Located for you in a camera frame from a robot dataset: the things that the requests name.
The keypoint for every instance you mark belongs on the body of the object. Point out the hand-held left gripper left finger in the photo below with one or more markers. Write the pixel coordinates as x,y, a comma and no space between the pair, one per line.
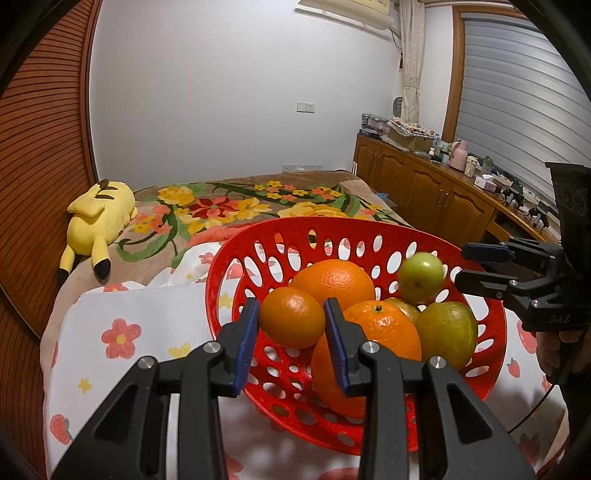
244,346

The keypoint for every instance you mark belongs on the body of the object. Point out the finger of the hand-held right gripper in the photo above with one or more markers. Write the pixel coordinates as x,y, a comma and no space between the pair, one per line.
485,282
485,251

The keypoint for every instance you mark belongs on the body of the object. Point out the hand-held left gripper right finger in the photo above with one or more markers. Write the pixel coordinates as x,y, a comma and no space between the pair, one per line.
337,350

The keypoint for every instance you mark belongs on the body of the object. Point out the large orange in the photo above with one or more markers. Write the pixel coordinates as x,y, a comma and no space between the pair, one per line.
334,281
325,378

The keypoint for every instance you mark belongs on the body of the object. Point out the small mandarin orange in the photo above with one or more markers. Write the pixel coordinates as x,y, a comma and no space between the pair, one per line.
292,318
388,330

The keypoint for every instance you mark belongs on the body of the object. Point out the large green jujube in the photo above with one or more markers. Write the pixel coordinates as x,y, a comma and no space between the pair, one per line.
445,332

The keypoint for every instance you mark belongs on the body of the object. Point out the small round green jujube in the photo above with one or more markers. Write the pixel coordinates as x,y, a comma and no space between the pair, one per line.
420,277

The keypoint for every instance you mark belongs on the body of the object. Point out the red perforated plastic basket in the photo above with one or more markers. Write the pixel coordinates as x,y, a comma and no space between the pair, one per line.
496,350

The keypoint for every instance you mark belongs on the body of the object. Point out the yellowish green jujube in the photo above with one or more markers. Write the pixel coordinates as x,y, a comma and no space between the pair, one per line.
406,310

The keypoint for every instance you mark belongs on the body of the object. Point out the person's right hand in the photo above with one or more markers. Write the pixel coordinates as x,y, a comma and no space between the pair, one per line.
548,353

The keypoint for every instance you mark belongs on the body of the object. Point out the black device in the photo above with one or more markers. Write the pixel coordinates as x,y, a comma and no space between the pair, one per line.
513,193
539,217

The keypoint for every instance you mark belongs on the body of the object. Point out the pink tissue box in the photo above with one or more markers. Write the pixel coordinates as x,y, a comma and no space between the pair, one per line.
485,182

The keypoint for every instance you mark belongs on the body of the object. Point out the wooden cabinet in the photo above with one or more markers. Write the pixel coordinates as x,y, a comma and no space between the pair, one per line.
429,198

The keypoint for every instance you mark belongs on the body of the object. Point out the green bottle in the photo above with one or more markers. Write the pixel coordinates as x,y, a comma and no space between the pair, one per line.
487,166

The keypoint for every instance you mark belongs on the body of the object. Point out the white cup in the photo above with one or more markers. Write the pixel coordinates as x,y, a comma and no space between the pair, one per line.
471,167

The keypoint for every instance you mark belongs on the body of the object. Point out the pink thermos jug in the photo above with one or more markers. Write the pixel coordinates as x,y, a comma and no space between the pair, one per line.
458,157

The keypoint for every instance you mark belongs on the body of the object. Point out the white flower print tablecloth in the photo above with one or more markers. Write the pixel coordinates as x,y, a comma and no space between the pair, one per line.
152,309

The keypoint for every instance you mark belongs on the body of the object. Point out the blue cloth item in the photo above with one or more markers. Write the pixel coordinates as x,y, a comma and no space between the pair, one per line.
385,198

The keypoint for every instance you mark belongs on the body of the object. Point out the cardboard box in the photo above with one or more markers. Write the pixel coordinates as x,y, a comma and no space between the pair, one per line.
408,143

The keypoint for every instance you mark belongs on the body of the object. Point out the folded floral cloth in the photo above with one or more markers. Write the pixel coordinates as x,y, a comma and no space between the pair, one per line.
411,127

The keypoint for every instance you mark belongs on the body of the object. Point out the floral blanket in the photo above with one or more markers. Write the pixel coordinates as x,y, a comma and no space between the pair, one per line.
221,203

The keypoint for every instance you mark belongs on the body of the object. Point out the grey window blind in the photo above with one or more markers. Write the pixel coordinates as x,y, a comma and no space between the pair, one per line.
517,106

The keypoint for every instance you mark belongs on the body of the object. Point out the grey storage box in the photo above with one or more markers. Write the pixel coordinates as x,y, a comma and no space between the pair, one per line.
374,124

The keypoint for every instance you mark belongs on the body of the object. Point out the yellow plush toy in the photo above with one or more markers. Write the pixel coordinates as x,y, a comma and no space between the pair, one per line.
92,217

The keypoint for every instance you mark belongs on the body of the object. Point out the beige curtain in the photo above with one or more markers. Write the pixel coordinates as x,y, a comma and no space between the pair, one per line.
411,60

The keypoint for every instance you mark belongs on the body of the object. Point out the brown slatted wooden wardrobe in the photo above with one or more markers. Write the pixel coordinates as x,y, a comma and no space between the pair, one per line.
41,161

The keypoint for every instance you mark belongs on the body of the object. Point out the wooden window frame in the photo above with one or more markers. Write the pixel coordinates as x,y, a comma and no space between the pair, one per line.
452,83

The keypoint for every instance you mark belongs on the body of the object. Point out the white wall outlet strip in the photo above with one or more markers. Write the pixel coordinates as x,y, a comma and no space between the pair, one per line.
302,167

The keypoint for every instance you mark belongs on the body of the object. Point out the white wall switch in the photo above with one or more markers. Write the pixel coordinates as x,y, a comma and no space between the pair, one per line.
306,107

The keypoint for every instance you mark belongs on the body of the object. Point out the wall air conditioner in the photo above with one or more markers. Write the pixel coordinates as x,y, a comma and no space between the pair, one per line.
346,11

